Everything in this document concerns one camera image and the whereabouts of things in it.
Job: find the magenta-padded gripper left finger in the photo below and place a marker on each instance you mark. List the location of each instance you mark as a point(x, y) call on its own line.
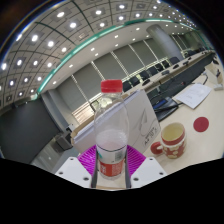
point(74, 170)

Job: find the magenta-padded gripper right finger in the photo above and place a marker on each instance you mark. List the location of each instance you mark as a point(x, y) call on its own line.
point(148, 170)

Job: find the clear red-capped water bottle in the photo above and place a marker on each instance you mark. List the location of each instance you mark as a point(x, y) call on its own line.
point(111, 133)

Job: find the grey box monitor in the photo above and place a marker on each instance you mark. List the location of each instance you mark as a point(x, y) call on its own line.
point(64, 142)

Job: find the red and cream mug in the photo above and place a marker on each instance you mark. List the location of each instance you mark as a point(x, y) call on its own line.
point(173, 141)

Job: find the white copy paper carton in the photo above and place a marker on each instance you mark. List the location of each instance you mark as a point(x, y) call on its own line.
point(141, 116)

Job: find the black desk phone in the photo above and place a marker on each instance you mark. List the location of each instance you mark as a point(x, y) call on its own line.
point(166, 108)

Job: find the flat round red coaster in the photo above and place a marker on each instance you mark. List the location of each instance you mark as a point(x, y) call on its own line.
point(201, 124)

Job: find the white printed paper sheet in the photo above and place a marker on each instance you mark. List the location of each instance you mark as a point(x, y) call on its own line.
point(194, 95)

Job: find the row of black office chairs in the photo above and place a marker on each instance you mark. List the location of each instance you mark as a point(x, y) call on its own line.
point(153, 71)

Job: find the long curved conference desk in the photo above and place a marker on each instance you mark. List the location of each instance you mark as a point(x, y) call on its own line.
point(186, 71)

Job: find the white power strip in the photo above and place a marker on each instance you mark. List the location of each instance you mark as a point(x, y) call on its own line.
point(219, 87)

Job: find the group of ceiling lights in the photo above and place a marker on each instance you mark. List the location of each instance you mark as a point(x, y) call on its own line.
point(50, 43)

